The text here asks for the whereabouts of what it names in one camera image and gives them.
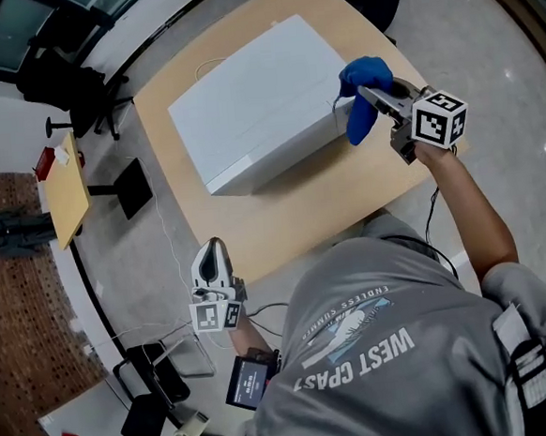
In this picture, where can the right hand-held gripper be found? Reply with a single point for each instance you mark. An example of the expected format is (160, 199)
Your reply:
(437, 119)

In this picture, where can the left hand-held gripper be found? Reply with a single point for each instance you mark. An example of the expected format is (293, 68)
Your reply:
(215, 315)

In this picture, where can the blue cleaning cloth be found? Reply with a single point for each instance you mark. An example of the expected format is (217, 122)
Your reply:
(365, 73)

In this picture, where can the white box appliance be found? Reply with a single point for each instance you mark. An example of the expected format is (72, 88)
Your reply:
(255, 105)

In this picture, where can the person's left forearm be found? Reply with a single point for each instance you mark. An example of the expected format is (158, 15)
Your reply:
(249, 336)

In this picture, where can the person's right forearm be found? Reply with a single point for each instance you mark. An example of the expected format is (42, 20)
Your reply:
(470, 206)

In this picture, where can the black metal-framed chair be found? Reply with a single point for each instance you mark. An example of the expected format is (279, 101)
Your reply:
(150, 386)

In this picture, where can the small wooden side table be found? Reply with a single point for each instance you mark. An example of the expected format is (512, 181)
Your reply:
(66, 195)

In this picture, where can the beige plastic device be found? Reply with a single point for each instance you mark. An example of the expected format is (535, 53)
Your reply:
(186, 435)

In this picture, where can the white tissue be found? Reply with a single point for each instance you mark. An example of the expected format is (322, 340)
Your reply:
(62, 156)

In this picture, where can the white low table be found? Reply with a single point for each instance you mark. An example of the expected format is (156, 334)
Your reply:
(91, 424)

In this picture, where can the person's grey printed t-shirt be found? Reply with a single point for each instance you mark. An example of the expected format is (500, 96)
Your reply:
(383, 368)

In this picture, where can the coat rack with dark coat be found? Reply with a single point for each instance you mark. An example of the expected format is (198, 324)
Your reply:
(15, 232)

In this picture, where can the red box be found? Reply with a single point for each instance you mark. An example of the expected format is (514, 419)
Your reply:
(42, 161)

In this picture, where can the dark framed window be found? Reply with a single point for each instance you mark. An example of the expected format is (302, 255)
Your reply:
(27, 29)

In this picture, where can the black post with round base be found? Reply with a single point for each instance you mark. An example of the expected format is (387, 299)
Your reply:
(56, 126)

